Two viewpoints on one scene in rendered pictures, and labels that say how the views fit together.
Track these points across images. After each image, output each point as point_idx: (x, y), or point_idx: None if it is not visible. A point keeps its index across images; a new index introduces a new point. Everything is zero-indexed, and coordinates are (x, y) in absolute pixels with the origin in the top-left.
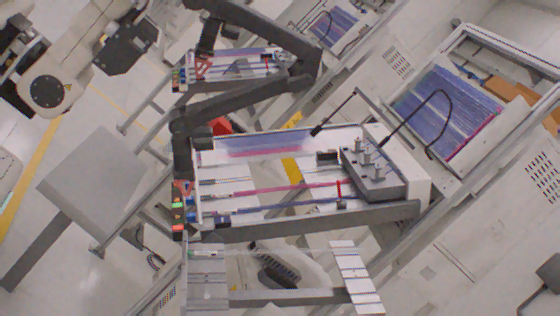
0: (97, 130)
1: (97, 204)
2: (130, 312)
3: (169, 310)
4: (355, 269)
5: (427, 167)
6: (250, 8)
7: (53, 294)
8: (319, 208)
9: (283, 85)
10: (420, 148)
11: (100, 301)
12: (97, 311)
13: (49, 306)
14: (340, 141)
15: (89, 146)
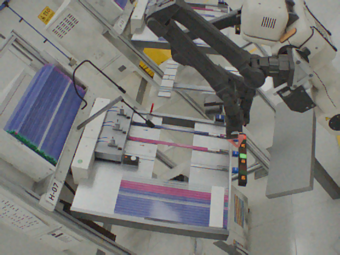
0: (309, 172)
1: (286, 112)
2: (263, 155)
3: (237, 232)
4: (167, 79)
5: (86, 110)
6: (216, 17)
7: (312, 216)
8: (161, 122)
9: None
10: (76, 121)
11: (283, 243)
12: (283, 233)
13: (311, 206)
14: (103, 187)
15: (306, 146)
